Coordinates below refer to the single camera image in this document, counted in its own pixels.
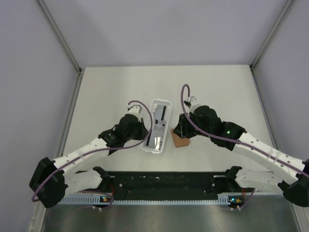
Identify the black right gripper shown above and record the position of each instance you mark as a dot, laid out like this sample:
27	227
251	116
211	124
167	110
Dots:
182	129

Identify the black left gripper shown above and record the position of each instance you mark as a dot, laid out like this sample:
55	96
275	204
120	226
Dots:
143	131

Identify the tan leather card holder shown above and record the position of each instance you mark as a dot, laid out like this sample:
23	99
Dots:
179	142

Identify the white plastic basket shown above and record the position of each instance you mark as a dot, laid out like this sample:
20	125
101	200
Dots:
148	126

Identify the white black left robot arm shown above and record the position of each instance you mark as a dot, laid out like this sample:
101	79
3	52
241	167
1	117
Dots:
78	171

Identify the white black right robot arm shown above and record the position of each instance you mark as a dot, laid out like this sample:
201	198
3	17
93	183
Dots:
285	175

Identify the silver VIP card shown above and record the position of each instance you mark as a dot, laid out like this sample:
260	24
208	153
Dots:
155	140

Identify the grey card in basket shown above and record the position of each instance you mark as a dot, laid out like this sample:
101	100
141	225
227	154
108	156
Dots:
160	114

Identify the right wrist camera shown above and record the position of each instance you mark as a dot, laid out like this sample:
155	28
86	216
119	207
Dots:
191	103

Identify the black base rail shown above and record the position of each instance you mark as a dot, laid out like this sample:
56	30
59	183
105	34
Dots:
171	186

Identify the grey slotted cable duct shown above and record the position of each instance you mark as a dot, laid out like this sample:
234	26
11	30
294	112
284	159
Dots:
99	199

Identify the right aluminium frame post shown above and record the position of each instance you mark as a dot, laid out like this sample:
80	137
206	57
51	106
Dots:
271	35

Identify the aluminium frame post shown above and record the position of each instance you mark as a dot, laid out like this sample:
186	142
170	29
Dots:
271	35
58	34

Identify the left aluminium frame post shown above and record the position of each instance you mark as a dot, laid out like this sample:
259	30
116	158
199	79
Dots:
58	34

